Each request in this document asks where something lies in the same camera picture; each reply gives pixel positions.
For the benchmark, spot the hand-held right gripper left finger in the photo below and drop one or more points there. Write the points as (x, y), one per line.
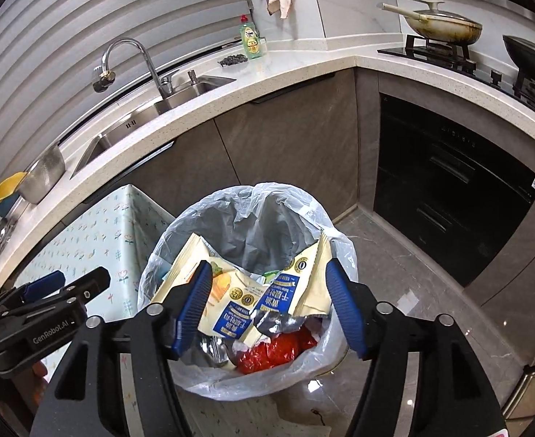
(194, 309)

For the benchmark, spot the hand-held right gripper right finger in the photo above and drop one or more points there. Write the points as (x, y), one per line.
(347, 309)

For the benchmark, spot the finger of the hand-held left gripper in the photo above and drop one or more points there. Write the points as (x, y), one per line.
(88, 284)
(44, 284)

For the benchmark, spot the yellow blue-label snack bag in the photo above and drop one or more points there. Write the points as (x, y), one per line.
(231, 296)

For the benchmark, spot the red plastic bag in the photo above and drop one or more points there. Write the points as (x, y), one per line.
(276, 350)

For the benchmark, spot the green yellow snack bag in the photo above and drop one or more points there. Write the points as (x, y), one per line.
(272, 276)

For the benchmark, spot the bin with white liner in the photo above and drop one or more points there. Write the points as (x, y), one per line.
(249, 223)

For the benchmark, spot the person's left hand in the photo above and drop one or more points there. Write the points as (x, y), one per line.
(40, 373)

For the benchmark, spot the floral tablecloth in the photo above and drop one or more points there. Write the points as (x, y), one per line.
(90, 236)

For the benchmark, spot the yellow blue bowl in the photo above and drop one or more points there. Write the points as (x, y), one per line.
(6, 191)

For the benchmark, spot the steel colander bowl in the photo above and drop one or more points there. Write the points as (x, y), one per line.
(42, 175)

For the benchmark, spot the black built-in oven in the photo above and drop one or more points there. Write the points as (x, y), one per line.
(454, 191)

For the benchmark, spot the stainless steel sink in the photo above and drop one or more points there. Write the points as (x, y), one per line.
(126, 123)

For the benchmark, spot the chrome faucet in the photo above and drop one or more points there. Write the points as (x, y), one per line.
(151, 61)

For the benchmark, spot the dark scouring pad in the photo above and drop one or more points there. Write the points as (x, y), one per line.
(232, 60)

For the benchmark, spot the grey window blind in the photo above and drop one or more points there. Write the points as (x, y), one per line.
(67, 32)

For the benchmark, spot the green dish soap bottle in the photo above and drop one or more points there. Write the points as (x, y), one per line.
(251, 41)

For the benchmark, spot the gas stove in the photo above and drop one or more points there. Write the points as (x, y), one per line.
(476, 66)

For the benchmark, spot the frying pan with lid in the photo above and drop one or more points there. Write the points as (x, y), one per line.
(445, 27)

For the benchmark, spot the black wok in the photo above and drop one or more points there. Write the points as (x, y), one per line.
(529, 52)

